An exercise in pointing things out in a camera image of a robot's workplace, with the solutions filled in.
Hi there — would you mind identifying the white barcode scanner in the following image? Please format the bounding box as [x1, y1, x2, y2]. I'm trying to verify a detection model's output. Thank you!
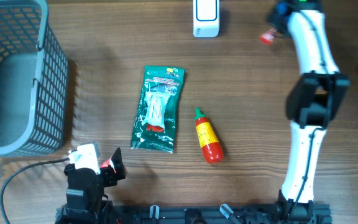
[193, 0, 220, 38]

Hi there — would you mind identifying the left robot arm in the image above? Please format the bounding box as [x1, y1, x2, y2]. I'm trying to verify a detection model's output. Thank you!
[55, 148, 126, 224]

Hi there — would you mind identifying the green 3M glove package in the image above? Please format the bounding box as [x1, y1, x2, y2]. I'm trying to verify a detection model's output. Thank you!
[130, 65, 185, 153]

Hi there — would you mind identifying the red chili sauce bottle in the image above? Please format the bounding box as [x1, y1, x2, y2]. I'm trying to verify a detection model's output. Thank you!
[194, 108, 224, 164]

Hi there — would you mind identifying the light green wipes packet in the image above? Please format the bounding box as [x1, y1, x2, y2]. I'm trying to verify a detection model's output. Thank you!
[142, 91, 172, 129]

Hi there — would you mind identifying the grey plastic mesh basket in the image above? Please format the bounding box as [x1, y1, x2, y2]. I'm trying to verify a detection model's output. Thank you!
[0, 0, 69, 157]

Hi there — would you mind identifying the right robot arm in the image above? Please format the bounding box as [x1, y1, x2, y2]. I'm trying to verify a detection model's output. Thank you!
[267, 0, 350, 223]

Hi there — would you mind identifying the small red sachet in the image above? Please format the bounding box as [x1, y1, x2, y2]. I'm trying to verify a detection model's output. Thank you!
[99, 157, 116, 174]

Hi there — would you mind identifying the left black camera cable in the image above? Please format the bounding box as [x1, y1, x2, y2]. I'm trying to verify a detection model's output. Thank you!
[0, 157, 71, 224]

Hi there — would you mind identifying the small red box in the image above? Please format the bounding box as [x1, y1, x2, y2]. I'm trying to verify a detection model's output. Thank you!
[259, 27, 278, 45]

